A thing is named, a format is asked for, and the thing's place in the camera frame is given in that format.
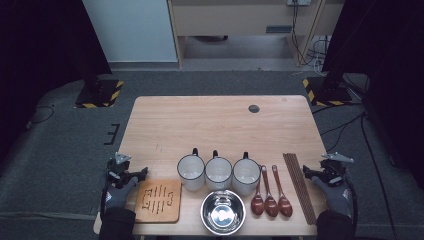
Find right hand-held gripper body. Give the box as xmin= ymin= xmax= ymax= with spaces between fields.
xmin=319 ymin=152 xmax=355 ymax=188

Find right hand-held gripper cable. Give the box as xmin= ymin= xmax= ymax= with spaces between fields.
xmin=344 ymin=174 xmax=360 ymax=231

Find bundle of hanging cables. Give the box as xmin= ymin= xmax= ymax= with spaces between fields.
xmin=290 ymin=3 xmax=331 ymax=76

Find row of brown chopsticks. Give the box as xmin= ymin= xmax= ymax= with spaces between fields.
xmin=282 ymin=152 xmax=318 ymax=226

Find square wooden coaster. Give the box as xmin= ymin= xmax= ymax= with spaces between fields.
xmin=134 ymin=178 xmax=183 ymax=224

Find black floor cable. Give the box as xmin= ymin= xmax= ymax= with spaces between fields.
xmin=319 ymin=113 xmax=366 ymax=137
xmin=360 ymin=111 xmax=400 ymax=240
xmin=25 ymin=104 xmax=56 ymax=130

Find stainless steel bowl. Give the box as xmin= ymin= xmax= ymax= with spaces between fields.
xmin=199 ymin=189 xmax=247 ymax=236

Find white mug with black rim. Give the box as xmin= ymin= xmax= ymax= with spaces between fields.
xmin=231 ymin=151 xmax=262 ymax=197
xmin=204 ymin=149 xmax=233 ymax=192
xmin=176 ymin=147 xmax=207 ymax=192

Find left hand-held gripper cable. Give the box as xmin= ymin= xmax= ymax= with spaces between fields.
xmin=99 ymin=184 xmax=110 ymax=221

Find person's right hand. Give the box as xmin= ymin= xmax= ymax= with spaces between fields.
xmin=311 ymin=175 xmax=354 ymax=218

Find beige wooden desk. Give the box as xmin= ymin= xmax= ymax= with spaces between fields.
xmin=167 ymin=0 xmax=346 ymax=69

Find black curtain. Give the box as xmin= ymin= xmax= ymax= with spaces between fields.
xmin=0 ymin=0 xmax=113 ymax=168
xmin=321 ymin=0 xmax=424 ymax=189

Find person's left hand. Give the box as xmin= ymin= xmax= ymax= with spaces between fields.
xmin=104 ymin=176 xmax=140 ymax=210

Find black stand with striped base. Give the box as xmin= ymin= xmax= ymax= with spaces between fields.
xmin=74 ymin=66 xmax=125 ymax=110
xmin=302 ymin=49 xmax=354 ymax=108

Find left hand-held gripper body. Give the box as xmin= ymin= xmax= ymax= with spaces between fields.
xmin=106 ymin=152 xmax=133 ymax=188

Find white cabinet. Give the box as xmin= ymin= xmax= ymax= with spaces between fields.
xmin=82 ymin=0 xmax=178 ymax=63

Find hand-held gripper cable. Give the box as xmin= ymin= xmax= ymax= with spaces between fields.
xmin=344 ymin=174 xmax=360 ymax=231
xmin=99 ymin=184 xmax=110 ymax=221

